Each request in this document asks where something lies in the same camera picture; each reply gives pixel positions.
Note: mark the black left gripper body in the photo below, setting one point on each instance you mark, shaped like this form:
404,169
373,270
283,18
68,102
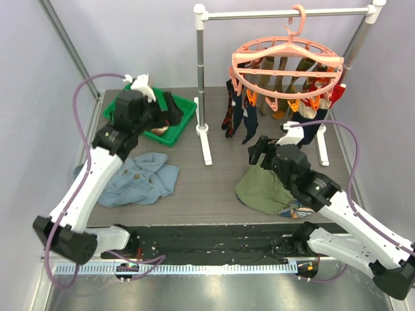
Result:
154,117

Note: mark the red white sock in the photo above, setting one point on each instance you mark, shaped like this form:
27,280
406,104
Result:
328,99

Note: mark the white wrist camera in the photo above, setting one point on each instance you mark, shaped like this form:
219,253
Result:
292,133
141,83

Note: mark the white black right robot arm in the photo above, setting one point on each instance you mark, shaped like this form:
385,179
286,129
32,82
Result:
381,254

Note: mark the black colourful argyle sock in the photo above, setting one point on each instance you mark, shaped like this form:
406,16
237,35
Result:
234,113

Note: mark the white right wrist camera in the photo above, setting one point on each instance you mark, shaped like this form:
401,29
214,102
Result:
292,133

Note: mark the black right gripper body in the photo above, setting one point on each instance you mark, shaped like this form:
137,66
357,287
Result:
262,153

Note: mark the green crumpled garment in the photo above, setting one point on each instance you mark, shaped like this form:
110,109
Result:
261,190

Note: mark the brown striped sock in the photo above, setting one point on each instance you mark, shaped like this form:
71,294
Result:
159,131

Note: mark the light blue denim shirt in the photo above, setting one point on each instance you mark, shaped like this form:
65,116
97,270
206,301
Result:
141,180

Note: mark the white slotted cable duct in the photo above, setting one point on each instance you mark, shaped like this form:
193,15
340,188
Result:
124,268

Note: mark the olive yellow toe sock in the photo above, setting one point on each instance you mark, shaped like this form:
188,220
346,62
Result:
264,81

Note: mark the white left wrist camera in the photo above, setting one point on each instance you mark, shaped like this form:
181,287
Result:
141,83

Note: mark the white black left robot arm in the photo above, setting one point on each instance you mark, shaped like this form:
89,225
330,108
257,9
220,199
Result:
65,230

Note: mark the pink round clip hanger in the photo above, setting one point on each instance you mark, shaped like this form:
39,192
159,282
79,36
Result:
290,46

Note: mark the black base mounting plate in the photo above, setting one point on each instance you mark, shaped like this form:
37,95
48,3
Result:
215,245

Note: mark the navy cream cuff sock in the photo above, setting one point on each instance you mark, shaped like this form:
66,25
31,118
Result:
307,114

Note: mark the navy patterned sock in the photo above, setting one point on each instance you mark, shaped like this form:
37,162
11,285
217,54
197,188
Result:
250,120

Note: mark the green plastic tray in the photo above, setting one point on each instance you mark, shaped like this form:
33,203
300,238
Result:
170,137

